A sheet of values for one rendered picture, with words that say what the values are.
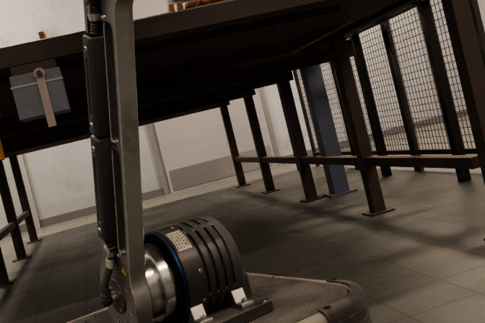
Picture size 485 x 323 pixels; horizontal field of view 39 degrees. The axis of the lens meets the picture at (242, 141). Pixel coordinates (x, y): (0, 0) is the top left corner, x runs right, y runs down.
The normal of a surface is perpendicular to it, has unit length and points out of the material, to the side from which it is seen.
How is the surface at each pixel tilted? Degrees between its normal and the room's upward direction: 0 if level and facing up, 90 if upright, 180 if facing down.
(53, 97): 90
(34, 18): 90
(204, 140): 90
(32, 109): 90
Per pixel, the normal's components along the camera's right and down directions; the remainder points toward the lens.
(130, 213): 0.58, 0.32
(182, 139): 0.22, -0.03
